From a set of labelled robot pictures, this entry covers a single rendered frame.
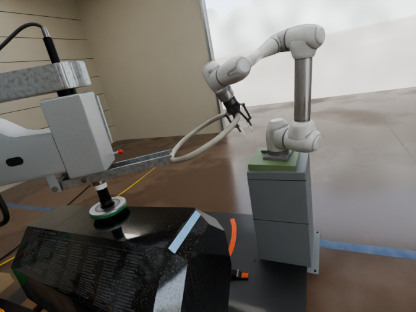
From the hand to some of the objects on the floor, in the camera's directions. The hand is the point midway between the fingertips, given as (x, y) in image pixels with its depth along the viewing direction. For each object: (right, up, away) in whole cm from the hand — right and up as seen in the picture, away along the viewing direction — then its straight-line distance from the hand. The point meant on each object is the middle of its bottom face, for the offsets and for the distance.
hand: (246, 129), depth 141 cm
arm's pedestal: (+46, -94, +70) cm, 126 cm away
